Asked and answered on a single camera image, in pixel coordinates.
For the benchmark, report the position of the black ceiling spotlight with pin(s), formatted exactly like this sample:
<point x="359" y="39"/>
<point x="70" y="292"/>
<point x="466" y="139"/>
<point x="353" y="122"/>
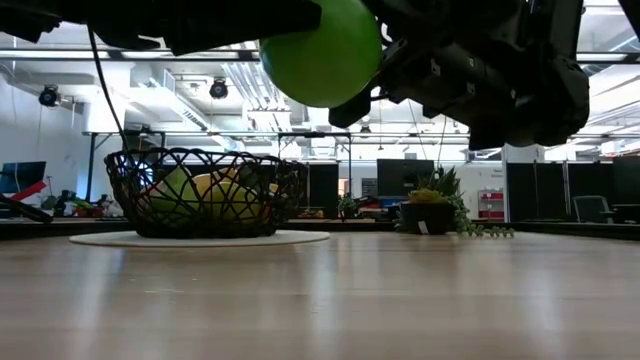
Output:
<point x="218" y="89"/>
<point x="49" y="96"/>

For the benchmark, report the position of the grey office chair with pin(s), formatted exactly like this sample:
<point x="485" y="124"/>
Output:
<point x="592" y="207"/>

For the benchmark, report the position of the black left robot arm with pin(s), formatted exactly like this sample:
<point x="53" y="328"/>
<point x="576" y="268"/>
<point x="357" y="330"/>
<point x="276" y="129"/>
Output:
<point x="25" y="22"/>

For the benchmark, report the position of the dark wall monitor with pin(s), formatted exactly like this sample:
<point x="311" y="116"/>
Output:
<point x="405" y="177"/>

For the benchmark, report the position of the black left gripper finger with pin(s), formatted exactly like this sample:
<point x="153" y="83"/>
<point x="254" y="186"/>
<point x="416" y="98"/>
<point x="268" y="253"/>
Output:
<point x="250" y="20"/>

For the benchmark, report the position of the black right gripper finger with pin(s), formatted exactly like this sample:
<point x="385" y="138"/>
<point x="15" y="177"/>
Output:
<point x="385" y="20"/>
<point x="352" y="110"/>

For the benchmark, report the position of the yellow-green apple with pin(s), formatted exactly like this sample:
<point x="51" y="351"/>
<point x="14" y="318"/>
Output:
<point x="237" y="202"/>

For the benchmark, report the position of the white round plate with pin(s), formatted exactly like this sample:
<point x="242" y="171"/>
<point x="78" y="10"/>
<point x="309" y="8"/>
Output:
<point x="300" y="237"/>

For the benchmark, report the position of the yellow round fruit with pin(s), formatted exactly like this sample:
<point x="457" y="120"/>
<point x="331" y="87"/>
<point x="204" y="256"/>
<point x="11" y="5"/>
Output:
<point x="212" y="182"/>

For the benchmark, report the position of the black partition wall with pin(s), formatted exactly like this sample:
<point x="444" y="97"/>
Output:
<point x="550" y="190"/>

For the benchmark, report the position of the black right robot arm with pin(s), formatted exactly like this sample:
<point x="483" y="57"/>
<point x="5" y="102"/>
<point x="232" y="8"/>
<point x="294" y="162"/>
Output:
<point x="555" y="20"/>

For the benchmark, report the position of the small shelf with red bins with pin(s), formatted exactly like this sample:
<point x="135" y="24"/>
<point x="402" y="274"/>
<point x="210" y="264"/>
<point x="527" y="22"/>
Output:
<point x="491" y="205"/>

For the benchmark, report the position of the small background potted plant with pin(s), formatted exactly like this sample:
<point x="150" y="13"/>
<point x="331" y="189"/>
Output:
<point x="347" y="206"/>

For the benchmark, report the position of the bright green apple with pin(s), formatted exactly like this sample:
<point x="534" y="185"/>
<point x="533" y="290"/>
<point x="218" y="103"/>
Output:
<point x="320" y="55"/>

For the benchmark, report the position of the potted succulent plant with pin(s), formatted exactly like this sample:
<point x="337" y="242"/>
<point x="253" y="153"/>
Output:
<point x="427" y="217"/>

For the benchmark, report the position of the blue computer monitor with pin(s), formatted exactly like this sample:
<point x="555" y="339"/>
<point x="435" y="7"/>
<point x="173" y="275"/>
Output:
<point x="22" y="176"/>

